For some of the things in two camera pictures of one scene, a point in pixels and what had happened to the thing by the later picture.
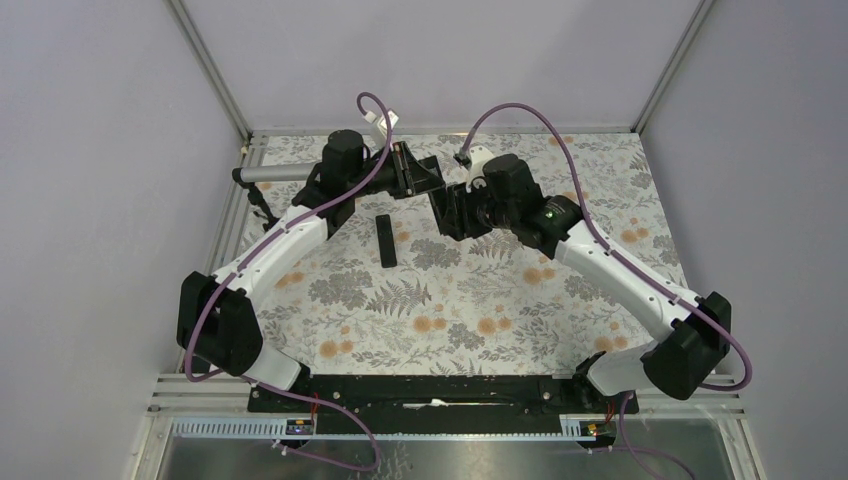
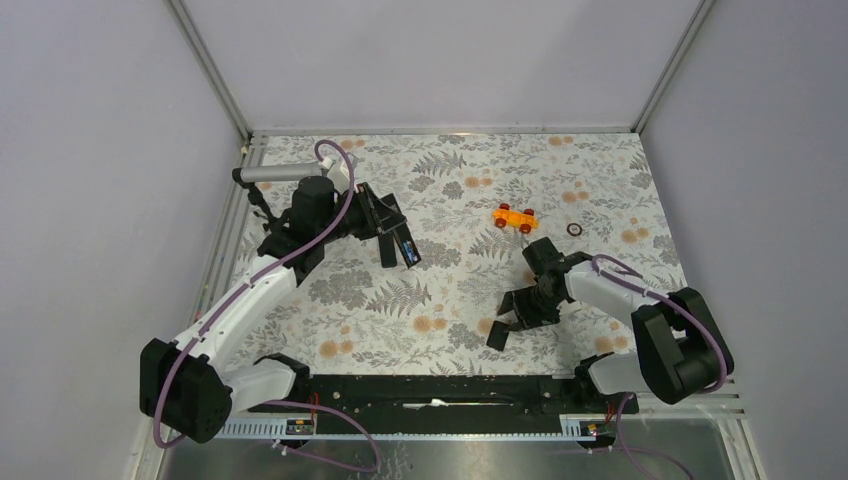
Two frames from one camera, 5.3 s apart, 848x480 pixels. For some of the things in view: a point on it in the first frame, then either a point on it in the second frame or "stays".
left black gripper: (404, 165) → (377, 216)
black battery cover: (440, 204) → (498, 335)
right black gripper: (458, 224) → (529, 319)
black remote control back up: (386, 244) stays
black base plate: (441, 404) stays
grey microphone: (273, 173) stays
